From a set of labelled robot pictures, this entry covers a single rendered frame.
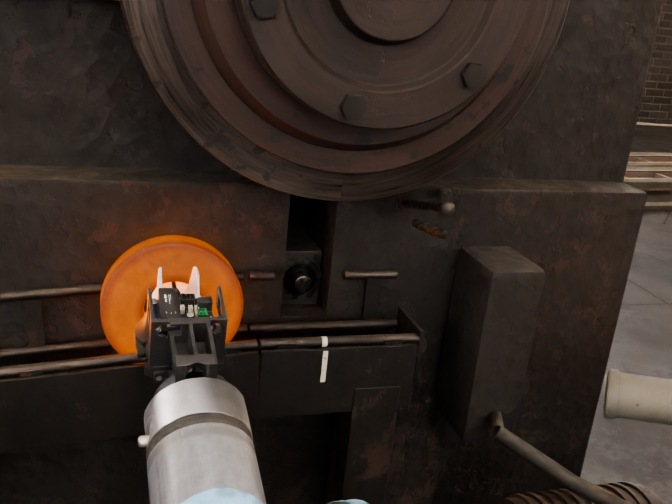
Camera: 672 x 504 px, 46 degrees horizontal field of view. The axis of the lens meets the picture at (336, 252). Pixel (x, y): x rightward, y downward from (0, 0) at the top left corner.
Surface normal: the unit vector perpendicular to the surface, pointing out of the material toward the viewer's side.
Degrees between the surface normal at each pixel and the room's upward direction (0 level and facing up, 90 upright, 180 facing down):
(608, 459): 0
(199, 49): 90
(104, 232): 90
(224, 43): 90
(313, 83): 90
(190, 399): 21
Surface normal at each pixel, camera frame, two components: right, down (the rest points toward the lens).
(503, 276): 0.30, -0.04
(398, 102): 0.29, 0.34
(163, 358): 0.25, 0.58
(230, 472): 0.45, -0.77
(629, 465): 0.10, -0.94
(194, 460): -0.12, -0.77
